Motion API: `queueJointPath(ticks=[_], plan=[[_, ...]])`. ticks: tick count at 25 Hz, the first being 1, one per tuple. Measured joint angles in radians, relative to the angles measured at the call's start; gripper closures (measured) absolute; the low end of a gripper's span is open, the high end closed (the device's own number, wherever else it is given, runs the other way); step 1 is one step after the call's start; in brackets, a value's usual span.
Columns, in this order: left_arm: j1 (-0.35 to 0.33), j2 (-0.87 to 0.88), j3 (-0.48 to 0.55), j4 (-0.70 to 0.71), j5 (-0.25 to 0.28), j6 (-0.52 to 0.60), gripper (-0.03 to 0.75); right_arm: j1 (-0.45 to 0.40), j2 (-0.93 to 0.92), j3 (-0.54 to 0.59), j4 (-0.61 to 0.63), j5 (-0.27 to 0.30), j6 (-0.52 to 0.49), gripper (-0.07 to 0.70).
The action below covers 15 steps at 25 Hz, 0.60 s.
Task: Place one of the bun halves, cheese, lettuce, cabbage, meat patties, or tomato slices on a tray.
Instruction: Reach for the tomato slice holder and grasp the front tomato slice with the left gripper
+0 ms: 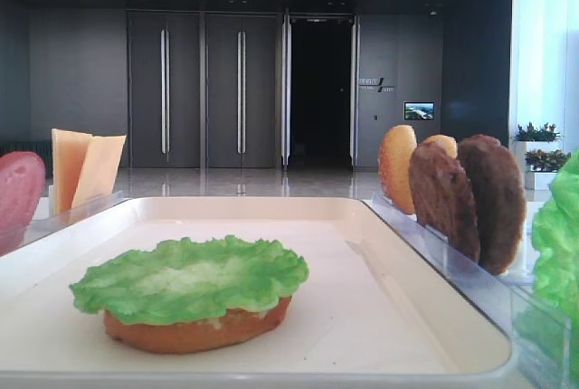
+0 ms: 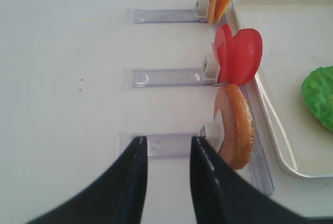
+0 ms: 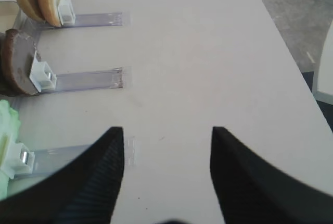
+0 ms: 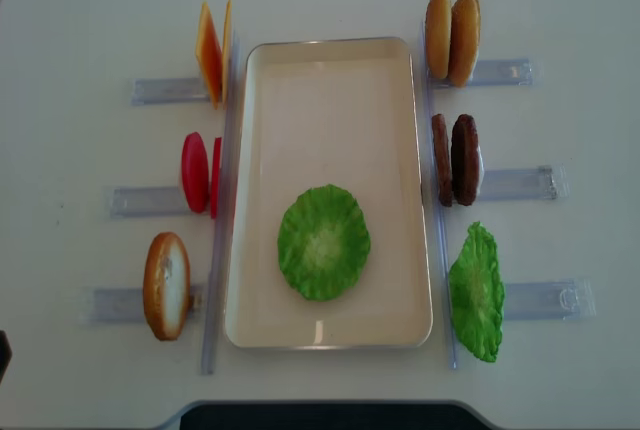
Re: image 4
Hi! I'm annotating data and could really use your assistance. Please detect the red tomato slice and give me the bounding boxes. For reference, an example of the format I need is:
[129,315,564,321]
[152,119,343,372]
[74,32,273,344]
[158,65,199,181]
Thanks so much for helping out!
[210,137,222,219]
[181,132,209,213]

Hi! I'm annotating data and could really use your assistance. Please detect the green lettuce leaf on tray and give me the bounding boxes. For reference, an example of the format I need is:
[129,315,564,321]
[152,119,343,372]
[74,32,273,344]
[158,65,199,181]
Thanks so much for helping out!
[277,184,371,302]

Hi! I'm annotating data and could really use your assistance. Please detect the left brown meat patty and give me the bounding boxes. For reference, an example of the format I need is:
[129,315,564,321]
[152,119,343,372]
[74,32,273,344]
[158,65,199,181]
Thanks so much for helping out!
[431,114,453,207]

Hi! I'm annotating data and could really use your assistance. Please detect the right dark meat patty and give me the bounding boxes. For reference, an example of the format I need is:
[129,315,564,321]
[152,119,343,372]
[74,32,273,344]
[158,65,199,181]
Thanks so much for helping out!
[451,114,480,206]

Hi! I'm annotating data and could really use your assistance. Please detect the sliced bread with white crumb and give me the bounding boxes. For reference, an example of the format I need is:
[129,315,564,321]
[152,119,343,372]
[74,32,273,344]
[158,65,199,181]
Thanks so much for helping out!
[143,232,190,341]

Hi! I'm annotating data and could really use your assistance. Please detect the left orange cheese slice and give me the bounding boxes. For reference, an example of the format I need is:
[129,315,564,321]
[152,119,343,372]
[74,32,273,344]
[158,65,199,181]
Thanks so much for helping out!
[195,1,222,108]

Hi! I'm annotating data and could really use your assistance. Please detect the orange cheese slice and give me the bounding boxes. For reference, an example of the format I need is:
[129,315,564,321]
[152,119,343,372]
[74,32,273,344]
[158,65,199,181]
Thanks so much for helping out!
[195,1,222,108]
[221,0,232,106]

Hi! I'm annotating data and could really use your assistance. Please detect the green lettuce leaf upright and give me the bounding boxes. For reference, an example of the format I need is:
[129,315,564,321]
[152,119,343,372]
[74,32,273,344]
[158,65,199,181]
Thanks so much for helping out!
[449,222,506,363]

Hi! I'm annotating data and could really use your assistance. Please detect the right orange cheese slice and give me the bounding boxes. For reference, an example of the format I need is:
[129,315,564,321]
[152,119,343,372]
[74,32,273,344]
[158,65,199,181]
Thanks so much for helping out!
[221,0,232,106]

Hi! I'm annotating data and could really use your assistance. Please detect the cream rectangular tray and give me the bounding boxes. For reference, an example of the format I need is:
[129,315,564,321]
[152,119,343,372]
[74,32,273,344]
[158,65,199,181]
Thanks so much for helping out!
[224,37,433,349]

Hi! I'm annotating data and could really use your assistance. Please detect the clear left rack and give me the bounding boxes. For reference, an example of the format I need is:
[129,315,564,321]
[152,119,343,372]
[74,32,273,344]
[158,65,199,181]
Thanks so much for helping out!
[81,34,244,375]

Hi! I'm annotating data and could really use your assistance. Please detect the clear rack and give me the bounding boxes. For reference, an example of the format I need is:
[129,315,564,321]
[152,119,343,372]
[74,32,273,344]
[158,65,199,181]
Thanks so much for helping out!
[417,19,599,370]
[81,34,244,375]

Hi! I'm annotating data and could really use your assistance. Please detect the left golden bun slice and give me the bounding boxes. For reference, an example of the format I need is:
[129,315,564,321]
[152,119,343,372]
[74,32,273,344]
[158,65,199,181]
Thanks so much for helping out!
[425,0,452,79]

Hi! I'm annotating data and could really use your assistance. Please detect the golden bun slice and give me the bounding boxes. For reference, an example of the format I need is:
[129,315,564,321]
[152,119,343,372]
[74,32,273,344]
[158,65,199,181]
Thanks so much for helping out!
[425,0,452,79]
[448,0,481,87]

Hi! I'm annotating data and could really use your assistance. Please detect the right golden bun slice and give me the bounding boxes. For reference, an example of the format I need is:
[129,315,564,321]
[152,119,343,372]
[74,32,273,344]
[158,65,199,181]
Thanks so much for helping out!
[448,0,481,87]

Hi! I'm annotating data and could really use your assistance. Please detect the clear right rack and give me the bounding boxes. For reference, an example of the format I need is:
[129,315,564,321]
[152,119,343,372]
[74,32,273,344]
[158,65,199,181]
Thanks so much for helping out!
[417,19,599,370]

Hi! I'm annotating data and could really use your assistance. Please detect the black base at bottom edge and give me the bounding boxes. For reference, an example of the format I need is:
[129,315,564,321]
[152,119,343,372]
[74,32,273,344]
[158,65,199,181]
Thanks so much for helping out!
[180,403,488,429]

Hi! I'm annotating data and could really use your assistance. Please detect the dark object at left edge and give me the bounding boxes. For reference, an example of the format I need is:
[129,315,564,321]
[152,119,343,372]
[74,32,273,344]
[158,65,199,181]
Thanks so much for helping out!
[0,330,12,382]

